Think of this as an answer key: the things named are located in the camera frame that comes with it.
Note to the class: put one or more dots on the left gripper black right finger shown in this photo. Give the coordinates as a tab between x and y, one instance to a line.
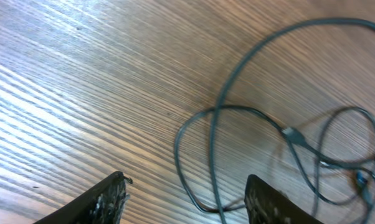
266	205

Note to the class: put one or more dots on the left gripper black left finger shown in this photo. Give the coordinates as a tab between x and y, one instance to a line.
104	203

